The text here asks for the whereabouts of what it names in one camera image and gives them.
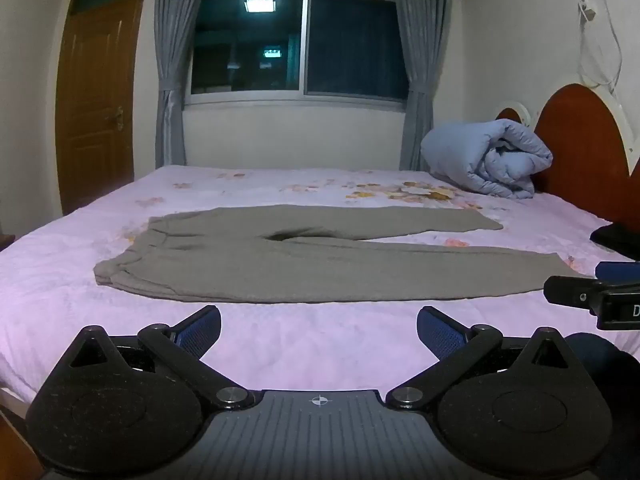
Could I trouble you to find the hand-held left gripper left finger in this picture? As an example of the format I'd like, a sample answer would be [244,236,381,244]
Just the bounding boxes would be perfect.
[65,305,255,411]

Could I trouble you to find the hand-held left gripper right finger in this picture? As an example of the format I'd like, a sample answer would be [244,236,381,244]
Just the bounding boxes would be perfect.
[386,305,572,410]

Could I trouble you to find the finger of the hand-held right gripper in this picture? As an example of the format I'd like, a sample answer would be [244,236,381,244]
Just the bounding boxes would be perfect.
[543,274,601,307]
[594,261,640,282]

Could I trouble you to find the grey pants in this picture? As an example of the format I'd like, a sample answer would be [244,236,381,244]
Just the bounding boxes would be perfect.
[93,204,583,304]

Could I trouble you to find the dark cloth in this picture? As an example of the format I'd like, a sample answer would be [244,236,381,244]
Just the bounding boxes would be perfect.
[589,222,640,262]

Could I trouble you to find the person's dark blue clothing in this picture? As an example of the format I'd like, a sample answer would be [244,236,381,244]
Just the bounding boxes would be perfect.
[565,331,640,480]

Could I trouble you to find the bed with pink floral sheet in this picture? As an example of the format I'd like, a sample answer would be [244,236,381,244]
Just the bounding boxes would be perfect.
[0,164,640,413]

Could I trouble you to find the red-brown wooden headboard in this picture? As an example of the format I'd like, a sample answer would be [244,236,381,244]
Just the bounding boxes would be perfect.
[494,76,640,226]

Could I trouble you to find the rolled light blue quilt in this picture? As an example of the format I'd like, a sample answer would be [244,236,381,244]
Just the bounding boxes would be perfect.
[420,118,554,199]

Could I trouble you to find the brown wooden door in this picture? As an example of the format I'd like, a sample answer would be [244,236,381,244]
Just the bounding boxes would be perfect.
[54,0,153,216]

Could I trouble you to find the grey curtain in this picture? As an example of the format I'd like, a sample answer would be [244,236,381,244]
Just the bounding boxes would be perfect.
[390,0,456,172]
[152,0,213,170]

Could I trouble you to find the white cable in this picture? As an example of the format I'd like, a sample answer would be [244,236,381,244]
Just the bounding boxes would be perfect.
[575,0,628,97]

